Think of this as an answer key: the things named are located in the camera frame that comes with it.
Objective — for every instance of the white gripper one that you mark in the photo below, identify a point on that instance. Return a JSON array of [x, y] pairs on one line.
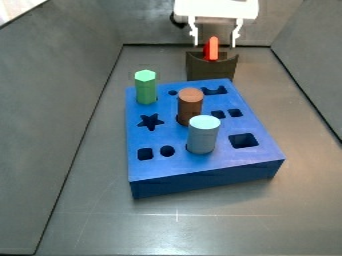
[[223, 9]]

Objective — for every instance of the red square-circle object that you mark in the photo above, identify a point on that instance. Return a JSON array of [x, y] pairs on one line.
[[211, 49]]

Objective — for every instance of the blue fixture block with holes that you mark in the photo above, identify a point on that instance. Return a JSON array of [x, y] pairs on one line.
[[162, 167]]

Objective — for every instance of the dark grey curved holder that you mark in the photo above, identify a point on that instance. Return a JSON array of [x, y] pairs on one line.
[[201, 69]]

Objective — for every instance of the brown cylinder peg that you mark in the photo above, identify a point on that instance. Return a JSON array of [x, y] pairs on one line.
[[190, 100]]

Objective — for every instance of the green hexagonal peg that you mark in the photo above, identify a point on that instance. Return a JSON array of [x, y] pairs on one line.
[[146, 86]]

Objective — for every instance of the light blue cylinder peg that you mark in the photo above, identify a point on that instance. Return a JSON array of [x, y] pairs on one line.
[[203, 127]]

